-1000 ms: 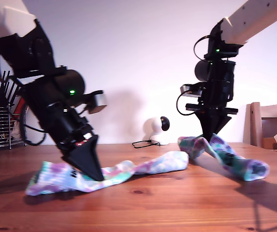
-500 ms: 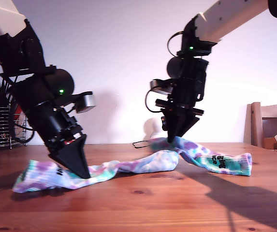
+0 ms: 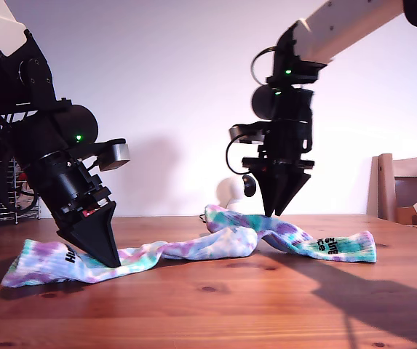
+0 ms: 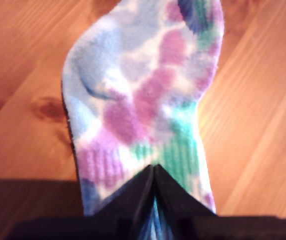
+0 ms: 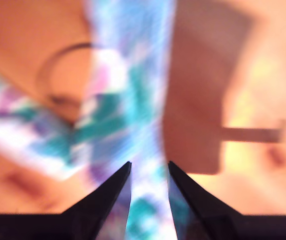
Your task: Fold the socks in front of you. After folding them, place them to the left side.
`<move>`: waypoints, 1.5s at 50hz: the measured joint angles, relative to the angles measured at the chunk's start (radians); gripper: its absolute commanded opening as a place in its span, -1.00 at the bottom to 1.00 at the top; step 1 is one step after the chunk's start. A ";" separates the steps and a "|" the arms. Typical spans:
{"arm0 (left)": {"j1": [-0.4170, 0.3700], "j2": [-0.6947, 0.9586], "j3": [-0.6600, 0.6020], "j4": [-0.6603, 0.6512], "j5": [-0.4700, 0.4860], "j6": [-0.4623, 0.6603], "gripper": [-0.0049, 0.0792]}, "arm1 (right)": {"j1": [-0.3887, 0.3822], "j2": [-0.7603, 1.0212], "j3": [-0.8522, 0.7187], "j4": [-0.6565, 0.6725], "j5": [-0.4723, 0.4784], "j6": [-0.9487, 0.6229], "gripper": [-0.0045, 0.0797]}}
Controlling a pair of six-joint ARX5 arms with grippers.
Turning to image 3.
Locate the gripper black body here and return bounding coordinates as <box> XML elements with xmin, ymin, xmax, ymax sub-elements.
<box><xmin>29</xmin><ymin>151</ymin><xmax>116</xmax><ymax>232</ymax></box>
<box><xmin>242</xmin><ymin>140</ymin><xmax>315</xmax><ymax>171</ymax></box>

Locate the tie-dye Hugging Face sock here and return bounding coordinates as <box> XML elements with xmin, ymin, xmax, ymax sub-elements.
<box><xmin>203</xmin><ymin>204</ymin><xmax>378</xmax><ymax>264</ymax></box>
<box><xmin>0</xmin><ymin>228</ymin><xmax>259</xmax><ymax>291</ymax></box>

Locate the white paper packet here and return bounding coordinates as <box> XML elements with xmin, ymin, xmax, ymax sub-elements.
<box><xmin>15</xmin><ymin>181</ymin><xmax>41</xmax><ymax>212</ymax></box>

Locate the wooden chair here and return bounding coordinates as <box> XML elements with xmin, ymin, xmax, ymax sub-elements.
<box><xmin>368</xmin><ymin>153</ymin><xmax>417</xmax><ymax>226</ymax></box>

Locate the brown cardboard box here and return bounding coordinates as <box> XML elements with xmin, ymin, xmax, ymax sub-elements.
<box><xmin>397</xmin><ymin>206</ymin><xmax>417</xmax><ymax>225</ymax></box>

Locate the white round security camera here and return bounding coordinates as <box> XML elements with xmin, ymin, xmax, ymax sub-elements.
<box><xmin>217</xmin><ymin>173</ymin><xmax>259</xmax><ymax>211</ymax></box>

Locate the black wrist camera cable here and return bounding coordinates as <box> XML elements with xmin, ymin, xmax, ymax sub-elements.
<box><xmin>224</xmin><ymin>137</ymin><xmax>248</xmax><ymax>176</ymax></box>

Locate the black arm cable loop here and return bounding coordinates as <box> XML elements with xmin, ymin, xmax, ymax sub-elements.
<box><xmin>250</xmin><ymin>45</ymin><xmax>279</xmax><ymax>87</ymax></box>
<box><xmin>0</xmin><ymin>145</ymin><xmax>41</xmax><ymax>215</ymax></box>

